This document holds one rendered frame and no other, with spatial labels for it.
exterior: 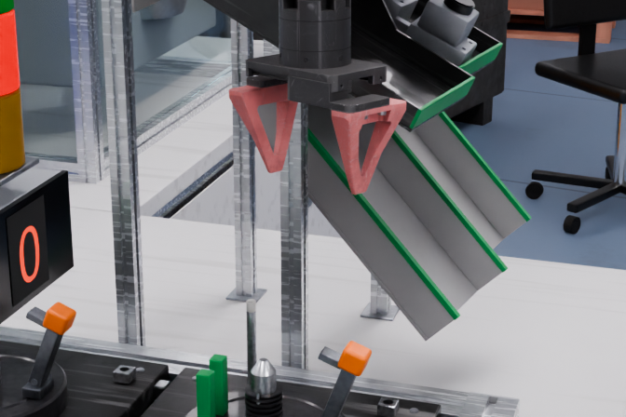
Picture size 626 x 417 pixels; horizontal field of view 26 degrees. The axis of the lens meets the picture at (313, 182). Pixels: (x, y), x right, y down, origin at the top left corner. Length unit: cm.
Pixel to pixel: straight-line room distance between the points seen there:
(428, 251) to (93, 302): 50
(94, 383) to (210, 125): 119
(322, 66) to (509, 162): 397
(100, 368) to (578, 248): 309
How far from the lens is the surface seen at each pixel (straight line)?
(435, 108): 122
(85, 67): 205
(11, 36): 86
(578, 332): 160
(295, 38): 106
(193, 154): 222
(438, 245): 136
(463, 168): 149
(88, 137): 208
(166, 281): 172
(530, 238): 429
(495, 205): 149
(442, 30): 134
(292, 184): 123
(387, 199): 134
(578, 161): 507
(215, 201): 228
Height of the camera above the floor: 153
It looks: 19 degrees down
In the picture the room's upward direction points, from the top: straight up
